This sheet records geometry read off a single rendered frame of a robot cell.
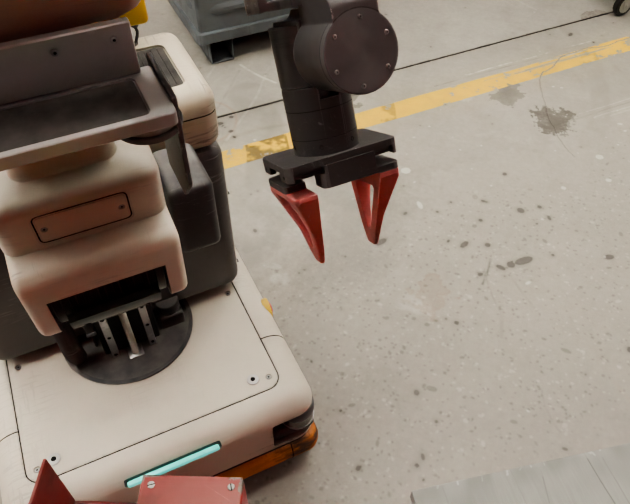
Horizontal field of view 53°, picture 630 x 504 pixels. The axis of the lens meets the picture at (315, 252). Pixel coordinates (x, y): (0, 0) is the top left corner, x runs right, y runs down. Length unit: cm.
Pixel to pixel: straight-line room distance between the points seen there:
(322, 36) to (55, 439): 107
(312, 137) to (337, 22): 12
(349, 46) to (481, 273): 153
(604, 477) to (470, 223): 163
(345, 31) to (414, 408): 129
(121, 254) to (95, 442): 54
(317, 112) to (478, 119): 202
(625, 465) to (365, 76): 32
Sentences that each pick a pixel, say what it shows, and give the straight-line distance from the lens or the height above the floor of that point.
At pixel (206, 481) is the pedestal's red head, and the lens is 70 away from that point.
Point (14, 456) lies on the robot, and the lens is 138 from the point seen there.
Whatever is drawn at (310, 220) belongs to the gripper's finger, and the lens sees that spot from 53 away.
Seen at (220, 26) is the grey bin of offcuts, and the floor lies 16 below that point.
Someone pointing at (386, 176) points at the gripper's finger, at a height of 107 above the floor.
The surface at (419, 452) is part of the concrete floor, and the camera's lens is 159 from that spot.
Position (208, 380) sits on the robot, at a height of 28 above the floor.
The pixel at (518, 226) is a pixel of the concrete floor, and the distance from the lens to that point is 211.
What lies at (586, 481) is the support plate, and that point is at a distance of 49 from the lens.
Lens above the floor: 142
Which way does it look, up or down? 47 degrees down
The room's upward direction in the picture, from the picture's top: straight up
